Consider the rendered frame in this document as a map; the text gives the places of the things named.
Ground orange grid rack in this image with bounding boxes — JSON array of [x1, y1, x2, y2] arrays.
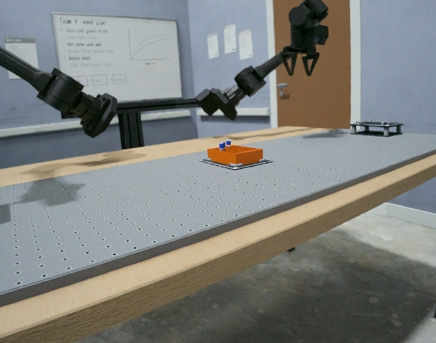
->
[[207, 145, 263, 165]]

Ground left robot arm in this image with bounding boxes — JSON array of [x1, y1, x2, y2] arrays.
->
[[216, 0, 329, 114]]

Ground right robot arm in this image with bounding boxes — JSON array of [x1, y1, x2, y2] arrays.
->
[[0, 46, 111, 132]]

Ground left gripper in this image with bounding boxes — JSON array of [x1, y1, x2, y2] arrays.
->
[[279, 29, 319, 76]]

